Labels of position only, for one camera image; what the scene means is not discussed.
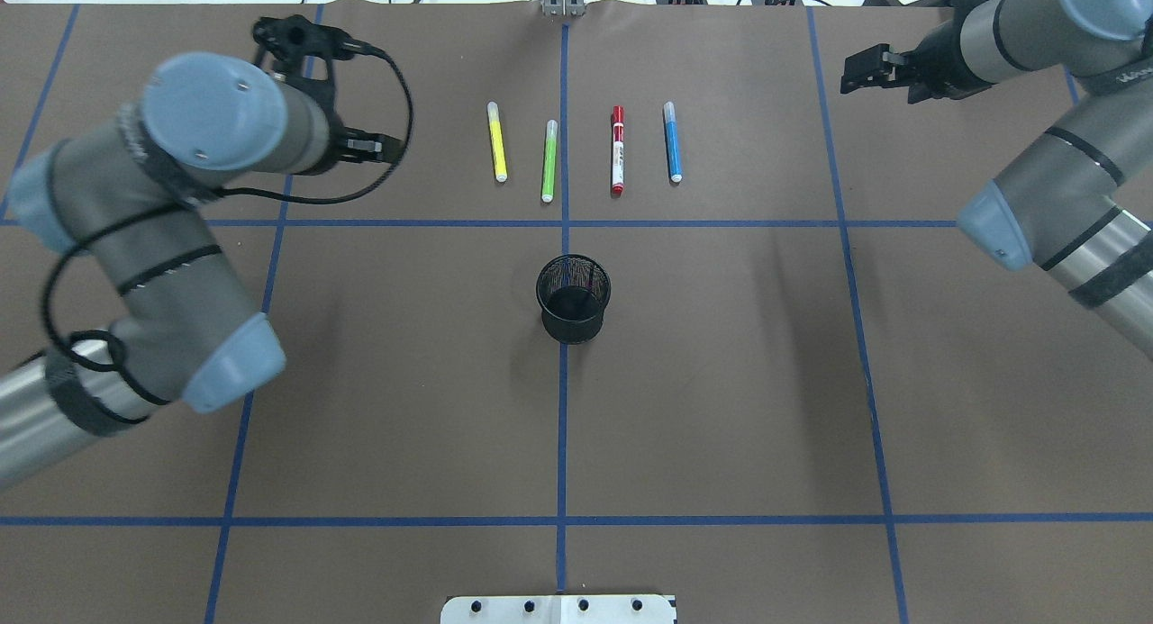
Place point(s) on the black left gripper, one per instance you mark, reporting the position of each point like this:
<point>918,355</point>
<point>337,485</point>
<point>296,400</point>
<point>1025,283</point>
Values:
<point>328,152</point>

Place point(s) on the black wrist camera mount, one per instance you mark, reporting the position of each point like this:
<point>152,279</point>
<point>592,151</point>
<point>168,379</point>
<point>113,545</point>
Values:
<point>293,40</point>

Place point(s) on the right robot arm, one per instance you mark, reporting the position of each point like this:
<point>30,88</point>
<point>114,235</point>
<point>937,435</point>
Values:
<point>1053,205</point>

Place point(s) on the green highlighter pen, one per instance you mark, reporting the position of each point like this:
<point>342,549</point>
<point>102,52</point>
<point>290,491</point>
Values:
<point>549,162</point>

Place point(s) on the black mesh pen cup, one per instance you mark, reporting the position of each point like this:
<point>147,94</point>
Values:
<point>573,292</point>

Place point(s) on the red white marker pen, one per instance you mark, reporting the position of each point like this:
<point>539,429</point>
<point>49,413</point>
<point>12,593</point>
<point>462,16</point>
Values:
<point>617,146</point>

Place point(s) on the yellow highlighter pen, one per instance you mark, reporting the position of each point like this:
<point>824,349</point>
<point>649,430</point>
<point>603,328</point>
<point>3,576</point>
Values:
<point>497,142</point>

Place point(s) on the blue marker pen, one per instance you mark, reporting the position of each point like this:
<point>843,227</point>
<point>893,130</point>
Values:
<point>675,170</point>

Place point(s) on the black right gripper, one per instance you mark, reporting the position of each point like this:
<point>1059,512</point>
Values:
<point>938,64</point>

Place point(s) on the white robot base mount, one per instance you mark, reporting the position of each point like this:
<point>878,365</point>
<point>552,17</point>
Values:
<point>646,607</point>

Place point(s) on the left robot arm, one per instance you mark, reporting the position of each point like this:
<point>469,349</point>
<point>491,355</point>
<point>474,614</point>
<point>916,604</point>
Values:
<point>142,308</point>

